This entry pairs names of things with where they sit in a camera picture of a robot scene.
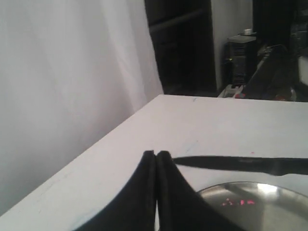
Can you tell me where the black knife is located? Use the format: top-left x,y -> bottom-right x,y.
173,156 -> 308,176

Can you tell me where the white backdrop curtain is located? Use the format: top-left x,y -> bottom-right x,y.
0,0 -> 164,186

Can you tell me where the black computer tower background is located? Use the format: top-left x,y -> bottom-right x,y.
228,35 -> 257,86

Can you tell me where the dark cabinet in background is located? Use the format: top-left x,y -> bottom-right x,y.
144,0 -> 217,96

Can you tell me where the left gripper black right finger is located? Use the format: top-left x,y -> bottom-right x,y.
156,151 -> 242,231

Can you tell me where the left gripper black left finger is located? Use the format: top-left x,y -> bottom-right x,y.
76,151 -> 156,231

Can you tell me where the round stainless steel plate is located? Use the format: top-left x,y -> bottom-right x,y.
199,182 -> 308,231

